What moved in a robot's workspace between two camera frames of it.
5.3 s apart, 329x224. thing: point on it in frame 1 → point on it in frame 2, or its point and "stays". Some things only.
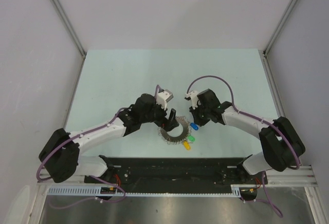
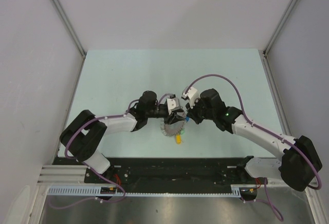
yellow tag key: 186,145 → 178,138
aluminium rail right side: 272,82 stays
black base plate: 176,171 stays
